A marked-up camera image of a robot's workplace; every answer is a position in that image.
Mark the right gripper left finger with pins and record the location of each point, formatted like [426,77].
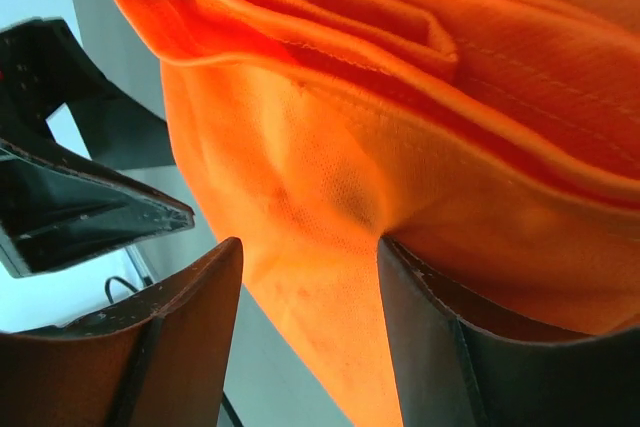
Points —
[157,358]

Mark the orange t shirt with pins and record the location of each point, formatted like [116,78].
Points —
[497,138]

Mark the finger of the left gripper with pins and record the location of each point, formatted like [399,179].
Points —
[59,209]
[44,67]

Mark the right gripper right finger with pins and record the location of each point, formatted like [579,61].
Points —
[460,359]

